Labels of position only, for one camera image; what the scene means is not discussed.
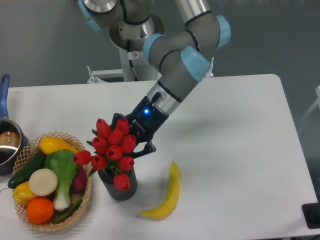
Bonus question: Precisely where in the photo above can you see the yellow squash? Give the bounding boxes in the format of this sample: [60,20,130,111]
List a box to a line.
[39,136,78,160]

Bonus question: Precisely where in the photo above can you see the red tulip bouquet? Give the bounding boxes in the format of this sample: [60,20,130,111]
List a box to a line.
[73,118,136,177]

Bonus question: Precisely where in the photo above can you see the yellow bell pepper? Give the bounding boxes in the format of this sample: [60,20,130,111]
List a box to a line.
[12,181,38,206]

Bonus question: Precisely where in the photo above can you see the green bean pod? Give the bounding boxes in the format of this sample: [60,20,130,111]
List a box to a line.
[52,198,83,225]

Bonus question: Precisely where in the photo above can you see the black device at table edge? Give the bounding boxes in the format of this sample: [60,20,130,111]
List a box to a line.
[301,202,320,229]

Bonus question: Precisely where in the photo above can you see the yellow banana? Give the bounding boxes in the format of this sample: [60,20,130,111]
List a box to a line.
[140,161,181,221]

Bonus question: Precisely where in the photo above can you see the white frame at right edge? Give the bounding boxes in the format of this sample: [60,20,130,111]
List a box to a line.
[298,85,320,126]

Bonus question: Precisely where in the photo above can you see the dark grey ribbed vase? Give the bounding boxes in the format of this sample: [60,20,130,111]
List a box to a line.
[98,168,138,201]

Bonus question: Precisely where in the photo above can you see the dark green cucumber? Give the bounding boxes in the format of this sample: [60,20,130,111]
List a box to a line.
[7,149,47,189]

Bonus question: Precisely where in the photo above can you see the orange fruit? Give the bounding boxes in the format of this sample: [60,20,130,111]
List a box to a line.
[26,197,55,224]

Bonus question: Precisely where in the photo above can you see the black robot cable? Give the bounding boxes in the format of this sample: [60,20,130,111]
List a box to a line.
[126,39,139,82]

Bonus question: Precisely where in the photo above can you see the purple sweet potato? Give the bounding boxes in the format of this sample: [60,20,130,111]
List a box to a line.
[72,165,87,192]

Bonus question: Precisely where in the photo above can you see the green bok choy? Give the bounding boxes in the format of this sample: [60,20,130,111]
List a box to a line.
[44,149,78,211]

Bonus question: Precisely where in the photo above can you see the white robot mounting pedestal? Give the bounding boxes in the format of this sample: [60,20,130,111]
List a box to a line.
[86,44,216,84]

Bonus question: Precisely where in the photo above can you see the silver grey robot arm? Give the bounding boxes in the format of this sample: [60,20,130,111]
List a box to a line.
[78,0,231,158]

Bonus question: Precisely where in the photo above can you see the blue handled saucepan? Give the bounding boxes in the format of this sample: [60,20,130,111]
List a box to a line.
[0,73,29,176]

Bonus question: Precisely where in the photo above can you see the woven wicker basket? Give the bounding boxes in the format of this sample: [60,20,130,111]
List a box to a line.
[13,132,92,232]

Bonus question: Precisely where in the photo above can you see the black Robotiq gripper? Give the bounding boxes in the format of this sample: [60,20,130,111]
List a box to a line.
[111,92,169,158]

